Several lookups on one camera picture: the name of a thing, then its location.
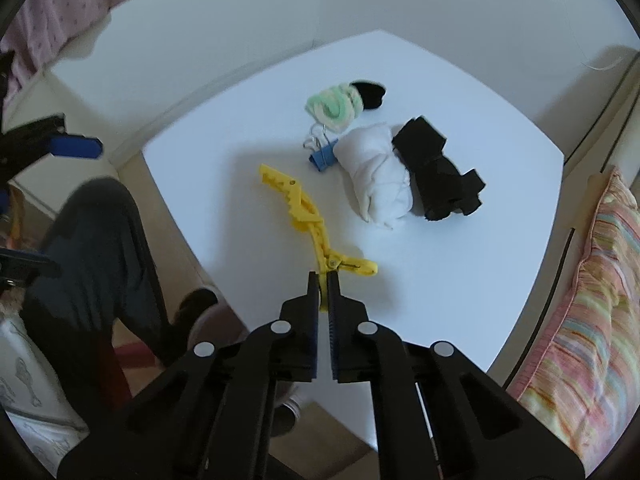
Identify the black rolled sock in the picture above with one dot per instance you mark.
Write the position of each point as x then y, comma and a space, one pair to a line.
442, 188

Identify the blue binder clip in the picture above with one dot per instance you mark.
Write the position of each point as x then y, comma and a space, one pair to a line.
320, 143

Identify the striped colourful quilt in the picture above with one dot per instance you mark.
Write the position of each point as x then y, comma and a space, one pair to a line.
581, 379

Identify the black scrunchie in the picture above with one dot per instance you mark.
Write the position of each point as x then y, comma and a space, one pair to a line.
371, 93

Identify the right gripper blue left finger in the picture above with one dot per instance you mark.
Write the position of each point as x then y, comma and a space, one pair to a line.
313, 304

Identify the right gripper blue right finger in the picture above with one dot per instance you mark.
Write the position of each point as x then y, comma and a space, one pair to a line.
337, 332

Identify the white bedside table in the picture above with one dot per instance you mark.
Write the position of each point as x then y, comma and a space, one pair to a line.
465, 279

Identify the yellow plastic hair clip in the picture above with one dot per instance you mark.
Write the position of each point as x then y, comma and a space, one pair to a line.
306, 217

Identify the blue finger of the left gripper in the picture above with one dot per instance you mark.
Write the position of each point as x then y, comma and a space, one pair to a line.
75, 147

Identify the pink dotted curtain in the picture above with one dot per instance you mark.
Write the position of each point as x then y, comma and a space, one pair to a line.
41, 29

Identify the white rolled sock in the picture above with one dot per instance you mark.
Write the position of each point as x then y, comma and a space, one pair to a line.
380, 180

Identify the white patterned left sleeve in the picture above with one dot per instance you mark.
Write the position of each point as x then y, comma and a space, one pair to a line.
47, 407

